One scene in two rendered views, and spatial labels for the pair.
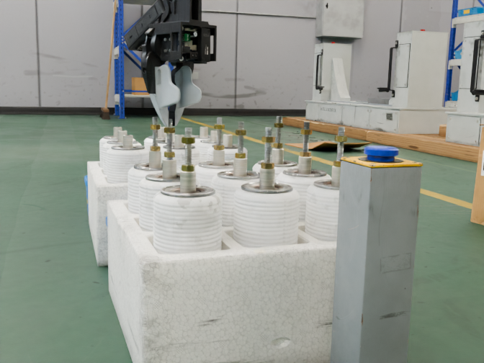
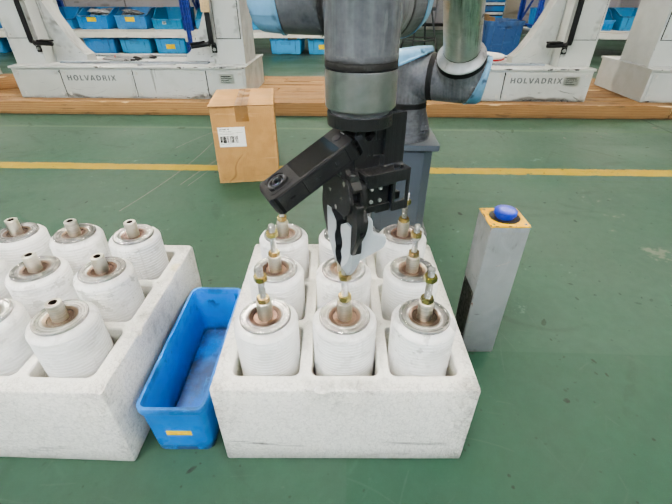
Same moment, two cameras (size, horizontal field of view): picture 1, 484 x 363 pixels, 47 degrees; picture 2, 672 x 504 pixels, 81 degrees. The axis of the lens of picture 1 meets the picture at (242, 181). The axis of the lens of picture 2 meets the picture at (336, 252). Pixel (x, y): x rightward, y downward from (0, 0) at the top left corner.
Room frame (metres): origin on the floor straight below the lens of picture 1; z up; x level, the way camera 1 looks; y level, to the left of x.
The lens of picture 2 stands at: (0.74, 0.53, 0.66)
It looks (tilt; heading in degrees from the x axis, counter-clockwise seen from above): 34 degrees down; 290
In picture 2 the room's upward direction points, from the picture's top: straight up
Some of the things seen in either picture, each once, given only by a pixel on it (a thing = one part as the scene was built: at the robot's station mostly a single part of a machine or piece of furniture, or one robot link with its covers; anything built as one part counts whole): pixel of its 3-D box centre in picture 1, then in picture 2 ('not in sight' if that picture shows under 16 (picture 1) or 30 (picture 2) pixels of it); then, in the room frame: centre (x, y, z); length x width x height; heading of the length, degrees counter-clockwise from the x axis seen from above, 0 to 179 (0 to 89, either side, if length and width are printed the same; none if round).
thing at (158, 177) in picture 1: (169, 178); (344, 316); (0.88, 0.11, 0.25); 0.08 x 0.08 x 0.01
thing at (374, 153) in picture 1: (380, 155); (505, 214); (0.67, -0.17, 0.32); 0.04 x 0.04 x 0.02
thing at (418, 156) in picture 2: not in sight; (398, 182); (0.95, -0.62, 0.15); 0.19 x 0.19 x 0.30; 18
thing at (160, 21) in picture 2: not in sight; (173, 17); (4.47, -4.00, 0.36); 0.50 x 0.38 x 0.21; 107
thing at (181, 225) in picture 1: (187, 255); (417, 358); (0.76, 0.07, 0.16); 0.10 x 0.10 x 0.18
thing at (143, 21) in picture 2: not in sight; (138, 17); (4.87, -3.86, 0.36); 0.50 x 0.38 x 0.21; 109
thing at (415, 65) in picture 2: not in sight; (411, 73); (0.94, -0.62, 0.47); 0.13 x 0.12 x 0.14; 176
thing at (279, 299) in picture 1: (238, 269); (342, 335); (0.92, 0.00, 0.09); 0.39 x 0.39 x 0.18; 20
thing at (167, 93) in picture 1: (168, 96); (365, 246); (0.85, 0.11, 0.38); 0.06 x 0.03 x 0.09; 47
